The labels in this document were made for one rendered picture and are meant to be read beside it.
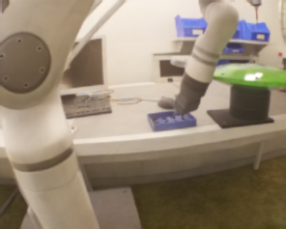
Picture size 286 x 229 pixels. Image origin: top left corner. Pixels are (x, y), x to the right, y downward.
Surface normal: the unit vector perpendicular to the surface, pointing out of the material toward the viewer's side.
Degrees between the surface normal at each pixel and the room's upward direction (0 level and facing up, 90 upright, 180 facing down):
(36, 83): 101
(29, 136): 19
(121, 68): 90
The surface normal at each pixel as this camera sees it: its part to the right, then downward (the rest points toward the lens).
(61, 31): 0.78, 0.24
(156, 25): 0.07, 0.31
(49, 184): 0.51, 0.24
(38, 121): 0.24, -0.74
